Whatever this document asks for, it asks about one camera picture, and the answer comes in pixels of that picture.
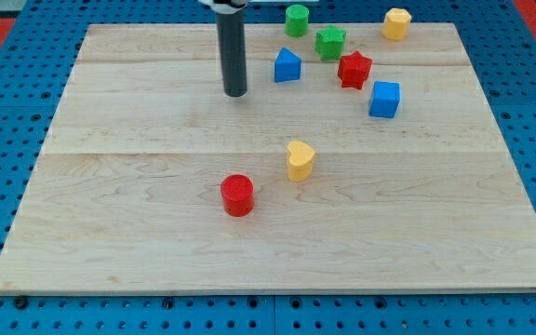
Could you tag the white rod mount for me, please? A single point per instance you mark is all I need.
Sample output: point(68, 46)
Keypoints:
point(225, 3)

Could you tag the red star block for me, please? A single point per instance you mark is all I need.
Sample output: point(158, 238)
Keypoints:
point(354, 70)

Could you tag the light wooden board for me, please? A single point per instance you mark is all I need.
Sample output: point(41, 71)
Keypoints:
point(125, 197)

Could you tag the yellow heart block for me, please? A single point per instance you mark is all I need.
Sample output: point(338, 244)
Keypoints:
point(301, 157)

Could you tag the green cylinder block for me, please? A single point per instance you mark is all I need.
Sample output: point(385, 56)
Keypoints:
point(297, 20)

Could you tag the green star block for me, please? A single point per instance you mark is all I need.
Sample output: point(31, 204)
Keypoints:
point(329, 42)

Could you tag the blue cube block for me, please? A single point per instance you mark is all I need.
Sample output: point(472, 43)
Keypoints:
point(385, 99)

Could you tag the yellow hexagon block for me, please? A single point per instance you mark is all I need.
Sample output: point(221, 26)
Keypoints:
point(396, 24)

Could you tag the blue triangle block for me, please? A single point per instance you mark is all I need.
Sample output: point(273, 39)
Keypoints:
point(287, 66)

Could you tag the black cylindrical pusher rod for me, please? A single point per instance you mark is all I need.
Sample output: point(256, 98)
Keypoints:
point(230, 20)

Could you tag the red cylinder block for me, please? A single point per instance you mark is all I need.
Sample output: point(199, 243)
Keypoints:
point(237, 195)

